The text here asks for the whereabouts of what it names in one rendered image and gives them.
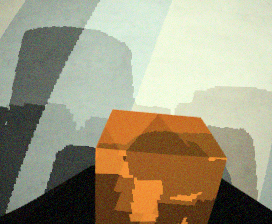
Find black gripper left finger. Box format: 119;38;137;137
0;167;96;224

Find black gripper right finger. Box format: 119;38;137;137
208;179;272;224

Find orange block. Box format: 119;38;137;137
95;109;226;224

